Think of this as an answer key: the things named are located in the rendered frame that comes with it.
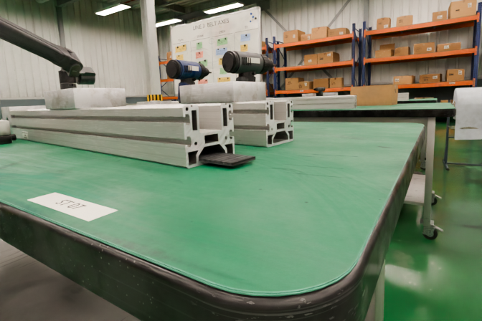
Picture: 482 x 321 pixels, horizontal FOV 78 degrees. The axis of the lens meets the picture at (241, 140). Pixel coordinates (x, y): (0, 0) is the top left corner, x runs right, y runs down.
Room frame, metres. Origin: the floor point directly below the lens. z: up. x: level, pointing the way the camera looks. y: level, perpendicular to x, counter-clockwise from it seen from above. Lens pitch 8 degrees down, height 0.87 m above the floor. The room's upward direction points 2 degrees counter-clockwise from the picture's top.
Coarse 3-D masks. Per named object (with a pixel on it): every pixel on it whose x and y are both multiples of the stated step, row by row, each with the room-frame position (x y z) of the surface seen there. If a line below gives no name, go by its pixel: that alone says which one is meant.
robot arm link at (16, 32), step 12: (0, 24) 0.91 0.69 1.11; (12, 24) 0.95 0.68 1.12; (0, 36) 0.93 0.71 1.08; (12, 36) 0.95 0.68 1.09; (24, 36) 0.97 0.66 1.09; (36, 36) 1.02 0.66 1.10; (24, 48) 1.00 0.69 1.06; (36, 48) 1.02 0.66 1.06; (48, 48) 1.05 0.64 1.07; (60, 48) 1.10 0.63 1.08; (48, 60) 1.08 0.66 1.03; (60, 60) 1.10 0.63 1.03; (72, 60) 1.13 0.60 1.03
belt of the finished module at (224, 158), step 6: (204, 150) 0.48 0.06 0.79; (204, 156) 0.43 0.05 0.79; (210, 156) 0.42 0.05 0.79; (216, 156) 0.42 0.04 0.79; (222, 156) 0.42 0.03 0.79; (228, 156) 0.42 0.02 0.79; (234, 156) 0.42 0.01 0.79; (240, 156) 0.42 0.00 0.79; (246, 156) 0.41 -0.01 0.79; (252, 156) 0.41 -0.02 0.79; (204, 162) 0.41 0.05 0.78; (210, 162) 0.40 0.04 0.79; (216, 162) 0.39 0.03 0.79; (222, 162) 0.39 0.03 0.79; (228, 162) 0.38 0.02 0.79; (234, 162) 0.38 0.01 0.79; (240, 162) 0.39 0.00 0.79
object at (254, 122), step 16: (240, 112) 0.59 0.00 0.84; (256, 112) 0.57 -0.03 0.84; (272, 112) 0.56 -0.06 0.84; (288, 112) 0.61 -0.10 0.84; (240, 128) 0.59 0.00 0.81; (256, 128) 0.57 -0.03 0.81; (272, 128) 0.56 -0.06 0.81; (288, 128) 0.60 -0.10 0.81; (240, 144) 0.58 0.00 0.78; (256, 144) 0.55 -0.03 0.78; (272, 144) 0.55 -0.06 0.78
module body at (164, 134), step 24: (24, 120) 0.82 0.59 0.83; (48, 120) 0.71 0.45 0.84; (72, 120) 0.62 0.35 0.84; (96, 120) 0.55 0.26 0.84; (120, 120) 0.52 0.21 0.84; (144, 120) 0.47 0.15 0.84; (168, 120) 0.43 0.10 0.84; (192, 120) 0.42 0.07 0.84; (216, 120) 0.46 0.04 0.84; (72, 144) 0.63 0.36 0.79; (96, 144) 0.56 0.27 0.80; (120, 144) 0.50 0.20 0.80; (144, 144) 0.45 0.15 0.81; (168, 144) 0.42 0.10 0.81; (192, 144) 0.40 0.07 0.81; (216, 144) 0.44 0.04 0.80
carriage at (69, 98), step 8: (72, 88) 0.59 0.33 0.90; (80, 88) 0.61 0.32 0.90; (88, 88) 0.62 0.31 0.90; (96, 88) 0.63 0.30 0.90; (104, 88) 0.64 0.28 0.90; (112, 88) 0.66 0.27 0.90; (120, 88) 0.67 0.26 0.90; (48, 96) 0.68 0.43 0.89; (56, 96) 0.65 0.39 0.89; (64, 96) 0.62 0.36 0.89; (72, 96) 0.60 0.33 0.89; (80, 96) 0.60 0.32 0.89; (88, 96) 0.62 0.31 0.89; (96, 96) 0.63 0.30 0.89; (104, 96) 0.64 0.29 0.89; (112, 96) 0.65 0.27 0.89; (120, 96) 0.67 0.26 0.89; (48, 104) 0.68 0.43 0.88; (56, 104) 0.65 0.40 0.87; (64, 104) 0.63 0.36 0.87; (72, 104) 0.60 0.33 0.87; (80, 104) 0.60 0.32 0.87; (88, 104) 0.61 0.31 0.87; (96, 104) 0.63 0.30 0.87; (104, 104) 0.64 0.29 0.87; (112, 104) 0.65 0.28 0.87; (120, 104) 0.67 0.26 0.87
